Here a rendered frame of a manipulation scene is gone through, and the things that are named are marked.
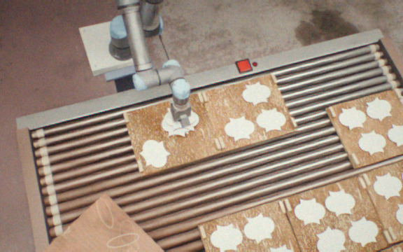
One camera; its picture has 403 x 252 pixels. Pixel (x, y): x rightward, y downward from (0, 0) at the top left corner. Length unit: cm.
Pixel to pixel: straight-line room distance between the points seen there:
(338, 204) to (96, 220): 111
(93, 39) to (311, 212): 145
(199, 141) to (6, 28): 221
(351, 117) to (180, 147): 90
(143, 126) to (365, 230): 117
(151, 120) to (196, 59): 138
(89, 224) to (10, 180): 138
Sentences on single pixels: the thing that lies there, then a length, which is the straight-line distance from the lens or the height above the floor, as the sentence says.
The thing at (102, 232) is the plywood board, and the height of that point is 104.
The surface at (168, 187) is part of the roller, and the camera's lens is 209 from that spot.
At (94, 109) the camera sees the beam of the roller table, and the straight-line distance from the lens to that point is 229.
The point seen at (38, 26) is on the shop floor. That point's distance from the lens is 382.
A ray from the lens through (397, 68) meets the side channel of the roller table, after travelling 264.
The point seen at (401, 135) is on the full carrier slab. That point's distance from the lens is 245.
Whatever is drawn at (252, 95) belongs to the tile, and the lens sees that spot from 229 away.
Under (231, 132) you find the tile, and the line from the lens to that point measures 218.
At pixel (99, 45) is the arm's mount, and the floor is 92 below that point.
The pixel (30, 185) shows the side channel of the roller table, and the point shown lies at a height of 95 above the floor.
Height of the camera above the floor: 293
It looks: 65 degrees down
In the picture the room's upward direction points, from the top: 8 degrees clockwise
